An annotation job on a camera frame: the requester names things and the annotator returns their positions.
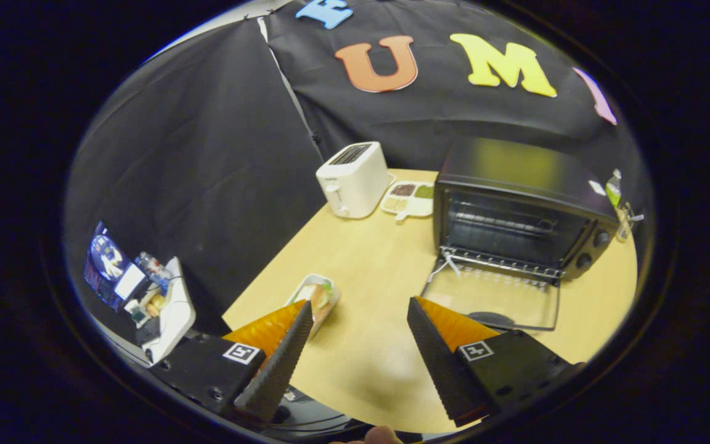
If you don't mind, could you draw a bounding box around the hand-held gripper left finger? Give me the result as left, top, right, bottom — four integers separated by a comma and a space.
149, 300, 315, 423

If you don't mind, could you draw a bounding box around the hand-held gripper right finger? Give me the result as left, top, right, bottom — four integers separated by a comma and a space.
407, 296, 584, 427

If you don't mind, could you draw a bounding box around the white bread sandwich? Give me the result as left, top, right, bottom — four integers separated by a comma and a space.
296, 282, 335, 323

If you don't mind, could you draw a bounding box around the black toaster oven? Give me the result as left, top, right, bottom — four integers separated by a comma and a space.
422, 137, 621, 332

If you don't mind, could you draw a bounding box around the white bread toaster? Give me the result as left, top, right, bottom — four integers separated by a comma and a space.
316, 141, 391, 220

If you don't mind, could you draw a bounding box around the white rectangular serving tray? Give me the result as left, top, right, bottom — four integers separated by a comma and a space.
285, 274, 341, 340

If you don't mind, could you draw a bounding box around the white curved plastic tray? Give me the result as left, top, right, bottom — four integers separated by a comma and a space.
142, 257, 197, 366

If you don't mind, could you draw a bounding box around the white divided snack plate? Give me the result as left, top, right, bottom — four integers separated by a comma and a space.
380, 180, 435, 221

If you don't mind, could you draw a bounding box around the green label water bottle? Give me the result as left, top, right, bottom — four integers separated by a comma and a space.
605, 169, 622, 209

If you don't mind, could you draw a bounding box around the small wire mesh basket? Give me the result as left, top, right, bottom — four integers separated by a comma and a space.
615, 202, 639, 242

